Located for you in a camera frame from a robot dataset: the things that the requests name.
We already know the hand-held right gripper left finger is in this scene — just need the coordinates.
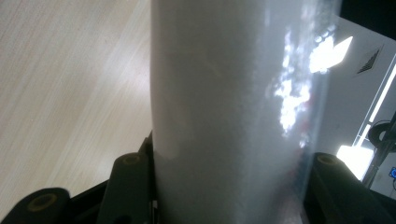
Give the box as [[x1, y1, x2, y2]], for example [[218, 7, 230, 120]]
[[96, 151, 157, 224]]

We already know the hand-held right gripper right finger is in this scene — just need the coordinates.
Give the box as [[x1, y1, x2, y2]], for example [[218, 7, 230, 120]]
[[306, 152, 396, 224]]

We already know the red and white plastic bag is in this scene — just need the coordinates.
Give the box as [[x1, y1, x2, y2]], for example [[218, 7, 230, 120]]
[[149, 0, 341, 224]]

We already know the black metal stand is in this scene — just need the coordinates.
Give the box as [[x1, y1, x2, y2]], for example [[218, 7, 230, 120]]
[[362, 111, 396, 189]]

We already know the long ceiling light strip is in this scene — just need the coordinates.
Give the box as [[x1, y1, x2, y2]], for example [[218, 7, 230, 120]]
[[354, 63, 396, 147]]

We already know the ceiling air vent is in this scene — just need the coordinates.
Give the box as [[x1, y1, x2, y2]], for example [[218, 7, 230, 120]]
[[357, 48, 383, 77]]

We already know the bright ceiling light panel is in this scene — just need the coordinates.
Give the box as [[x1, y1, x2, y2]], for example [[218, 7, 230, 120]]
[[309, 35, 355, 75]]

